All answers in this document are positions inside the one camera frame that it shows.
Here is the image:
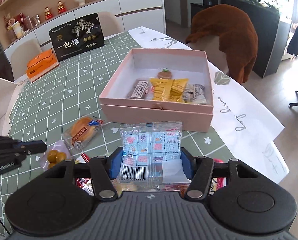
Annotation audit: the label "black tree-print snack bag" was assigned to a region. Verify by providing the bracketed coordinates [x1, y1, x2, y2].
[49, 13, 105, 62]

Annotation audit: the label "dark jacket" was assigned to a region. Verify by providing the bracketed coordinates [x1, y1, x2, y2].
[287, 19, 298, 55]

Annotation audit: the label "wooden wall shelf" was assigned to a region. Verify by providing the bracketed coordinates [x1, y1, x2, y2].
[0, 0, 163, 33]

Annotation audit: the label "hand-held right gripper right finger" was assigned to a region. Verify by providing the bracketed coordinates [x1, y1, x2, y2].
[180, 147, 257, 202]

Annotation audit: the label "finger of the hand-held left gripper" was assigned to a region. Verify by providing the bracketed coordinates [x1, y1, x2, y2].
[0, 142, 47, 164]
[0, 135, 31, 151]

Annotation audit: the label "pink cardboard box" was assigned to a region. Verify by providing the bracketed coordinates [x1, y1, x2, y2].
[99, 48, 214, 133]

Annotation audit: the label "black floor appliance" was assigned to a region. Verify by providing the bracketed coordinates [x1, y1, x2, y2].
[190, 0, 219, 29]

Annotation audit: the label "yellow snack packet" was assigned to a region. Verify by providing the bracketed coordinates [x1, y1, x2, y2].
[149, 77, 189, 103]

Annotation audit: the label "packet of golden balls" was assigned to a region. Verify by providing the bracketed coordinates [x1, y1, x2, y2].
[39, 140, 73, 172]

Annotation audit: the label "bread bun packet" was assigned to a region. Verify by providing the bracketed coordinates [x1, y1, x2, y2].
[62, 115, 106, 154]

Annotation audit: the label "black fish tank cabinet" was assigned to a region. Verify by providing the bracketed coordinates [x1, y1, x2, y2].
[221, 0, 281, 78]

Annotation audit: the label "blue candy cube packet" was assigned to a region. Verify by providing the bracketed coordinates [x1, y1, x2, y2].
[118, 121, 193, 193]

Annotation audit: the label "white script table runner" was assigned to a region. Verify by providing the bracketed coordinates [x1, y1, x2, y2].
[128, 26, 285, 140]

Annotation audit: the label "small brown candy packet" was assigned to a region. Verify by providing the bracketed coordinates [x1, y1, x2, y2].
[157, 67, 174, 80]

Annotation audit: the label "white script paper sheet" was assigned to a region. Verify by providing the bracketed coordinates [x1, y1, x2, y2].
[222, 140, 290, 184]

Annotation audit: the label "white sideboard cabinet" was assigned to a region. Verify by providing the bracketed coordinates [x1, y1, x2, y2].
[4, 0, 164, 55]

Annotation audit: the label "plastic drink cup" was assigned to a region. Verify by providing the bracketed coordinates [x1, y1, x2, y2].
[12, 21, 24, 38]

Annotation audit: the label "beige dining chair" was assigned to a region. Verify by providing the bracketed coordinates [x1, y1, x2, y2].
[10, 39, 43, 80]
[98, 12, 124, 34]

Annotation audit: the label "glass jar red contents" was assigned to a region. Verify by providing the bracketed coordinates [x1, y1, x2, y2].
[23, 16, 34, 31]

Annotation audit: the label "grey printed snack packet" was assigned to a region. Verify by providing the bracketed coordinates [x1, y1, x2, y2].
[182, 83, 207, 105]

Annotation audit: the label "orange paper box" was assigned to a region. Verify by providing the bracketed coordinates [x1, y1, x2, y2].
[26, 49, 59, 83]

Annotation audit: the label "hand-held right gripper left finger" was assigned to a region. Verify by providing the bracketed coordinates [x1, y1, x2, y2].
[45, 147, 124, 202]

